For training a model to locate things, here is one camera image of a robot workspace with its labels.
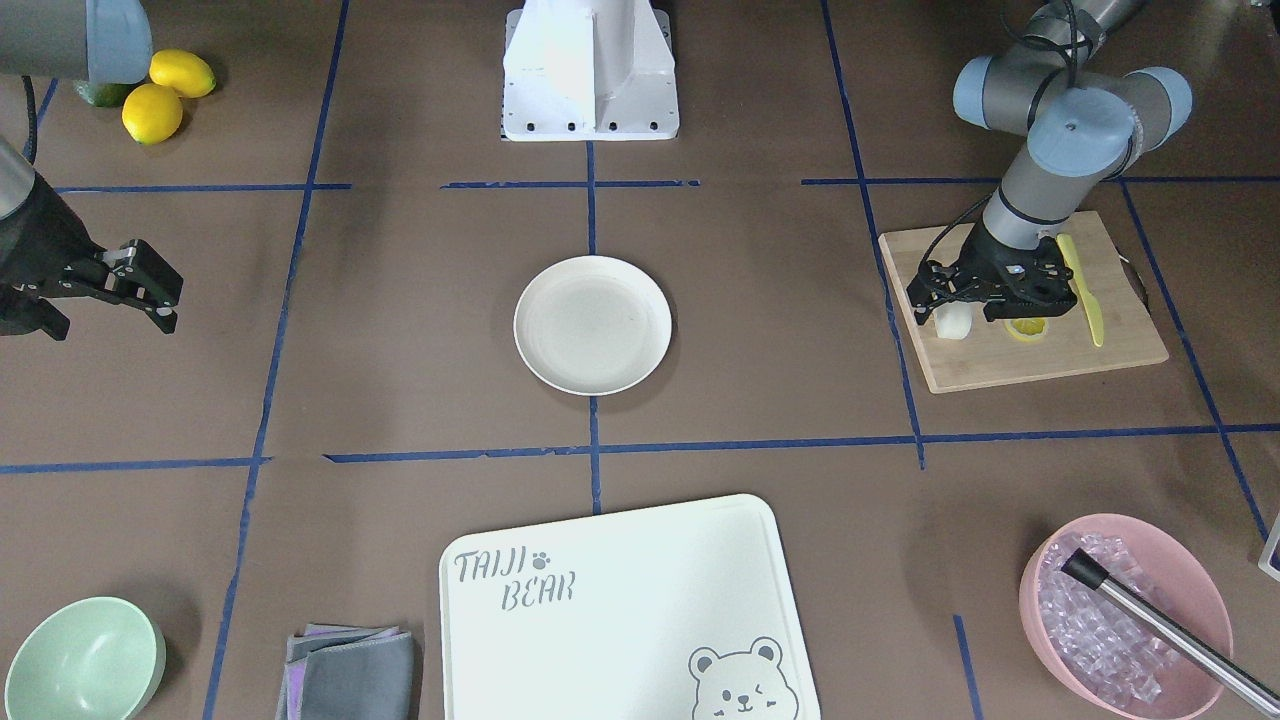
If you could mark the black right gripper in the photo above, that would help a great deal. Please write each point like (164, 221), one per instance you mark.
(38, 238)

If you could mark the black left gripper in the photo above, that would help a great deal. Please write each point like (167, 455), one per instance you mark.
(987, 246)

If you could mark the cream round plate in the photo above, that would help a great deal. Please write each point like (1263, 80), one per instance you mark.
(592, 325)

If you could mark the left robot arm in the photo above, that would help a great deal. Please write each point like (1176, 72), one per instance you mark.
(1079, 129)

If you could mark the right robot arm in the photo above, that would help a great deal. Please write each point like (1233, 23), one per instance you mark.
(101, 41)

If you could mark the white bear tray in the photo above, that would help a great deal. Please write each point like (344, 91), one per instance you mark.
(681, 611)

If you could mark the lemon slice bottom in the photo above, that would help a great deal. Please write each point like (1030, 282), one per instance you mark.
(1027, 329)

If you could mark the yellow plastic knife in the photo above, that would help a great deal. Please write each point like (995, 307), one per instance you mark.
(1086, 298)

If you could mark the bamboo cutting board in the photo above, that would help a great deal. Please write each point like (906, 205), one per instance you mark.
(990, 355)

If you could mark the yellow lemon lower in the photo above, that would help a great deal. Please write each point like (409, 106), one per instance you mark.
(152, 113)

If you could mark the yellow lemon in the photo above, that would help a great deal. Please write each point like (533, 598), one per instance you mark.
(186, 73)
(152, 113)

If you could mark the green lime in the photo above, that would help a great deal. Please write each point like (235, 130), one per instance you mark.
(102, 95)

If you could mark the yellow lemon upper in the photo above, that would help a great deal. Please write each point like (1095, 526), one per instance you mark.
(186, 73)

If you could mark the mint green bowl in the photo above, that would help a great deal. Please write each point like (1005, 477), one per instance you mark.
(99, 658)

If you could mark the pink bowl with ice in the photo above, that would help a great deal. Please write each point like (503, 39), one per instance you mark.
(1100, 654)

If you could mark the metal black-tipped stirrer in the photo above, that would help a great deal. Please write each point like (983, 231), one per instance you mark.
(1084, 569)

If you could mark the grey folded cloth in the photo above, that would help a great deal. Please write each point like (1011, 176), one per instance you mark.
(347, 672)

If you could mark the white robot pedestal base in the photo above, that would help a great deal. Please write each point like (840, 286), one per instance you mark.
(589, 71)

